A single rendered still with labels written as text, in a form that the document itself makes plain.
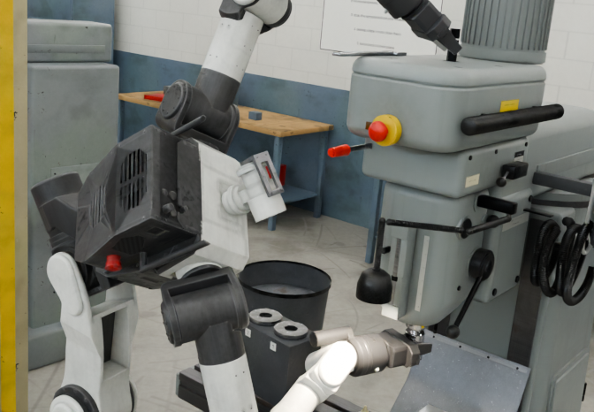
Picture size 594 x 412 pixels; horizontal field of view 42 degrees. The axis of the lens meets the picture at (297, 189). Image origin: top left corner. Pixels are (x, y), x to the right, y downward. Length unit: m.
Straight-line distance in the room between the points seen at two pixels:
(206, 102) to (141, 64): 7.22
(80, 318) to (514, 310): 1.10
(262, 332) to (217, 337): 0.62
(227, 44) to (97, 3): 7.23
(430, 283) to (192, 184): 0.55
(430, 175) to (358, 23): 5.35
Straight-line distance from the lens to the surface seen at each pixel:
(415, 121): 1.46
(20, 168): 3.01
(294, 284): 4.09
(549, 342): 2.14
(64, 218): 1.75
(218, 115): 1.63
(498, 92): 1.59
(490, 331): 2.16
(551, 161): 2.01
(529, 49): 1.82
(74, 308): 1.76
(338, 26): 6.99
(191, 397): 2.23
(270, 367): 2.06
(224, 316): 1.43
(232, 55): 1.64
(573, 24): 6.02
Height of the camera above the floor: 2.00
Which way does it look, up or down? 14 degrees down
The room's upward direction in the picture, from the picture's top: 5 degrees clockwise
